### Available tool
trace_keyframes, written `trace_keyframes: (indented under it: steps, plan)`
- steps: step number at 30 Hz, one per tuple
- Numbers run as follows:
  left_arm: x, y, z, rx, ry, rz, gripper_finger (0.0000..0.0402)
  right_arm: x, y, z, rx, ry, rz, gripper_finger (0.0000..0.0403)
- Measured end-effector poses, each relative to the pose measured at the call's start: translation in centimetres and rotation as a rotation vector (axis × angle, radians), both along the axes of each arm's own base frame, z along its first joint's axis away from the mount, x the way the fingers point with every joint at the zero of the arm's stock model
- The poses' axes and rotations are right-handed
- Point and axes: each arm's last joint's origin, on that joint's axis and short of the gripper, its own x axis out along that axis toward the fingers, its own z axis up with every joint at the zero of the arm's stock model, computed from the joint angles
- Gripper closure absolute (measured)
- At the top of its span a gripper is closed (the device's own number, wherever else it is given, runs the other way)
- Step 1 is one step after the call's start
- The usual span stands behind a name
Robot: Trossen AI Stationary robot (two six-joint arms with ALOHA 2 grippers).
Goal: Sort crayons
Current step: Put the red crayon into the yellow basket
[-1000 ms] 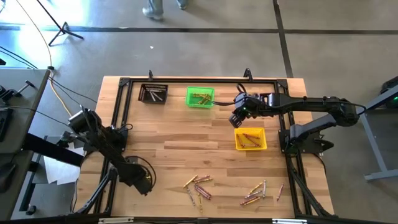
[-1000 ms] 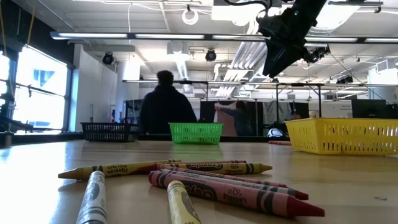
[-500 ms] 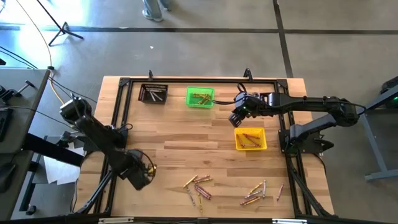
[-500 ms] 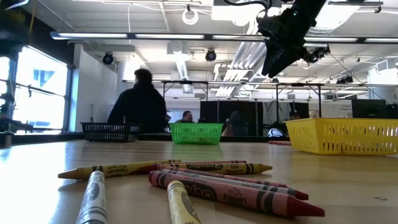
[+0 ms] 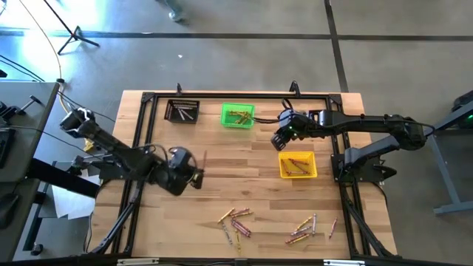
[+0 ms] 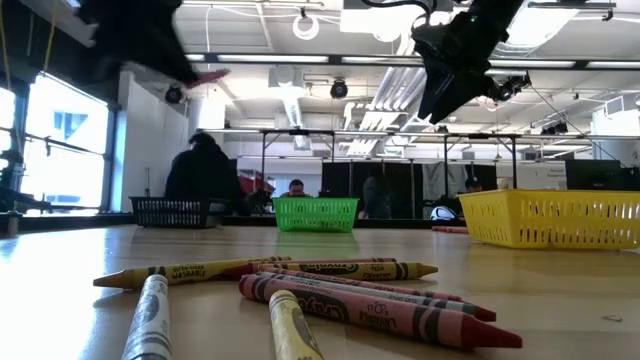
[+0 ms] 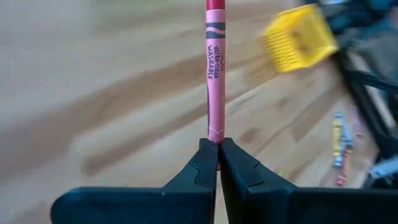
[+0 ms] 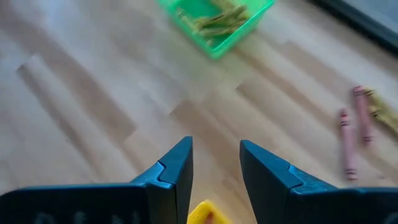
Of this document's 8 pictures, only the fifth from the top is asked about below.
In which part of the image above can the white paper sheet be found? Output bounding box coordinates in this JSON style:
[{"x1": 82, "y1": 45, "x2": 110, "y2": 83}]
[{"x1": 51, "y1": 174, "x2": 101, "y2": 221}]

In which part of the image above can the yellow extension cable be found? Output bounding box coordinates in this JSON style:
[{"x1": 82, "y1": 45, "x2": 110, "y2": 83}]
[{"x1": 17, "y1": 0, "x2": 98, "y2": 153}]

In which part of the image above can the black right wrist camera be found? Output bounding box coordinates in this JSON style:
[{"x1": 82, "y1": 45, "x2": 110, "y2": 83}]
[{"x1": 277, "y1": 109, "x2": 296, "y2": 129}]

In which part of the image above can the grey metal table frame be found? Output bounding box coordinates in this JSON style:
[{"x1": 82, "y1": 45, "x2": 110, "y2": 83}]
[{"x1": 424, "y1": 106, "x2": 473, "y2": 216}]

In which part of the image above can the black power adapter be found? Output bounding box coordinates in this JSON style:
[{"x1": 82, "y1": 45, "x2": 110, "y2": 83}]
[{"x1": 69, "y1": 154, "x2": 116, "y2": 174}]

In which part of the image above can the black aluminium table frame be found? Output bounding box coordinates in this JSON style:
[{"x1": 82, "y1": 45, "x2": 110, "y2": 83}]
[{"x1": 83, "y1": 91, "x2": 396, "y2": 262}]

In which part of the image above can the black tripod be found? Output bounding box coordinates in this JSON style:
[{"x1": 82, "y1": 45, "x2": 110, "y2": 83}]
[{"x1": 42, "y1": 0, "x2": 101, "y2": 56}]

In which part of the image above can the black desk clamp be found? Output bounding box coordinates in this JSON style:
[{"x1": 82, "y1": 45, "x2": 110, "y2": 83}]
[{"x1": 0, "y1": 95, "x2": 42, "y2": 120}]

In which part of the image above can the yellow plastic basket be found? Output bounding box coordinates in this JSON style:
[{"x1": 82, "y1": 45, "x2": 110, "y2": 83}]
[{"x1": 278, "y1": 151, "x2": 319, "y2": 180}]

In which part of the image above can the silver metal bracket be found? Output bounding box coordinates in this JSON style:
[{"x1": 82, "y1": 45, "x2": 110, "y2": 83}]
[
  {"x1": 117, "y1": 258, "x2": 160, "y2": 266},
  {"x1": 323, "y1": 259, "x2": 367, "y2": 266}
]

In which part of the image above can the person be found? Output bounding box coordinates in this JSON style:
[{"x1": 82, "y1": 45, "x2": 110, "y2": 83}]
[{"x1": 154, "y1": 0, "x2": 188, "y2": 23}]

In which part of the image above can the black plastic basket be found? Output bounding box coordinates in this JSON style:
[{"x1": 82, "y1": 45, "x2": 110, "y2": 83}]
[{"x1": 163, "y1": 98, "x2": 201, "y2": 124}]

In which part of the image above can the grey desk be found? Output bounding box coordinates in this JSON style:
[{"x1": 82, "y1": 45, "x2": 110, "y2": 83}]
[{"x1": 0, "y1": 81, "x2": 60, "y2": 262}]

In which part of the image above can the black device with green light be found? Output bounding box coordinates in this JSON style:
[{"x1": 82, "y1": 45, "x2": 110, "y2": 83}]
[{"x1": 451, "y1": 91, "x2": 473, "y2": 130}]

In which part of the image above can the green plastic basket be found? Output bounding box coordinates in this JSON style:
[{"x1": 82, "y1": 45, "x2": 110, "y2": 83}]
[{"x1": 220, "y1": 102, "x2": 256, "y2": 130}]

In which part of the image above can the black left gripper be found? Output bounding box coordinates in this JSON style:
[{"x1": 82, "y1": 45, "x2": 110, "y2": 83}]
[{"x1": 162, "y1": 166, "x2": 205, "y2": 197}]

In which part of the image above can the black desk beam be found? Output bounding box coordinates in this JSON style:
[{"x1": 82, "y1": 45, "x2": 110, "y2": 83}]
[{"x1": 25, "y1": 157, "x2": 101, "y2": 199}]

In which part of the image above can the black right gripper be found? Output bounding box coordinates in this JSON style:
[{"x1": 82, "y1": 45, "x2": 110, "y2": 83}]
[{"x1": 270, "y1": 110, "x2": 319, "y2": 151}]

